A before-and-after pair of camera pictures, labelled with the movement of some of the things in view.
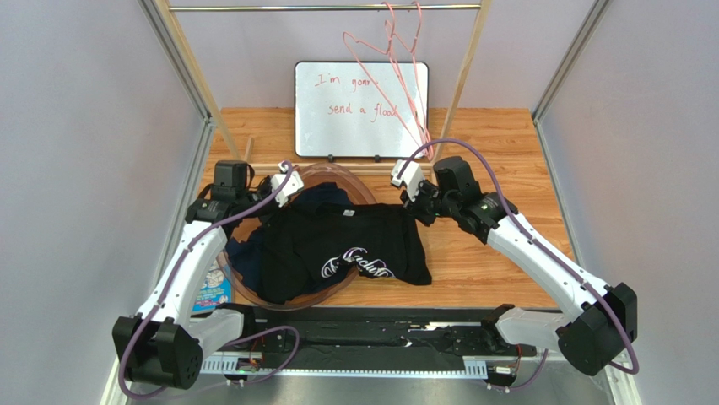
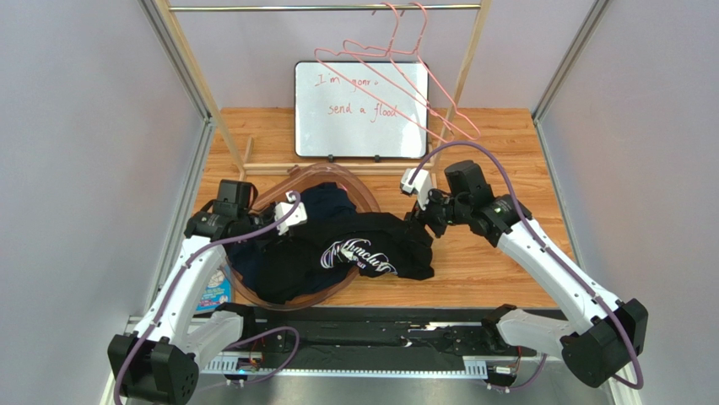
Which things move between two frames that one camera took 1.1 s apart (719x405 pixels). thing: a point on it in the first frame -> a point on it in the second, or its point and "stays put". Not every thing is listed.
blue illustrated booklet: [215, 289] stays put
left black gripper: [267, 186] -> [275, 236]
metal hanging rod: [331, 8] stays put
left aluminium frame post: [178, 61] stays put
